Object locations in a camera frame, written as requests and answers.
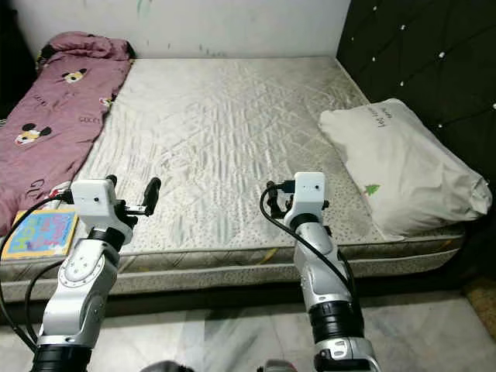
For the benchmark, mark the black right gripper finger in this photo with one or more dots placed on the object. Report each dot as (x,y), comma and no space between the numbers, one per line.
(270,198)

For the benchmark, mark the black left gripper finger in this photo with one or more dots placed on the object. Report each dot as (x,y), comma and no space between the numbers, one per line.
(153,192)
(111,179)

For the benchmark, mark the yellow-framed colourful puzzle board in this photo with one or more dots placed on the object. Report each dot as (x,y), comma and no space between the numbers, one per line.
(43,235)

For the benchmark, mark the white pillow with text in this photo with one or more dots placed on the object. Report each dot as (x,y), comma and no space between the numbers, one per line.
(403,167)

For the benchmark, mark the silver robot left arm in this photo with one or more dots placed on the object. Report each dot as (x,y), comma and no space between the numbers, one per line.
(77,302)

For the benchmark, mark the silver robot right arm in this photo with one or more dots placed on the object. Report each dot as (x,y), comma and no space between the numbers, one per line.
(322,279)

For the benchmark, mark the pink cartoon mouse blanket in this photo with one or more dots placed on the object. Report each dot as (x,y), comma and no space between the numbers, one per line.
(62,116)

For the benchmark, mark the beige quilted mattress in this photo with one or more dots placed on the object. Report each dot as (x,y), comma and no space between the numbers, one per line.
(225,132)

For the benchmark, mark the dark bed base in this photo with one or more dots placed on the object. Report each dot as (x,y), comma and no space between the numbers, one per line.
(240,306)

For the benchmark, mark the grey robot right leg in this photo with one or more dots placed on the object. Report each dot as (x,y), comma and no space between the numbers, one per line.
(279,366)

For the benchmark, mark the black tufted headboard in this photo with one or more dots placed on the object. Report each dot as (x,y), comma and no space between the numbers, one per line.
(426,62)

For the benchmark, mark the brown floor mat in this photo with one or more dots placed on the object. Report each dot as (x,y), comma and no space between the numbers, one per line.
(480,306)

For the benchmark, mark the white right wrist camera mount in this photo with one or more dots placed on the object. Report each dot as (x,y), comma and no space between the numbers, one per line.
(308,192)

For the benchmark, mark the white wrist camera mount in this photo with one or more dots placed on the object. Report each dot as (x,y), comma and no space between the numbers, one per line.
(308,192)
(93,200)

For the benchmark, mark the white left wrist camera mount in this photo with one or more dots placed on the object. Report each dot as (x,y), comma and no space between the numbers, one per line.
(93,200)

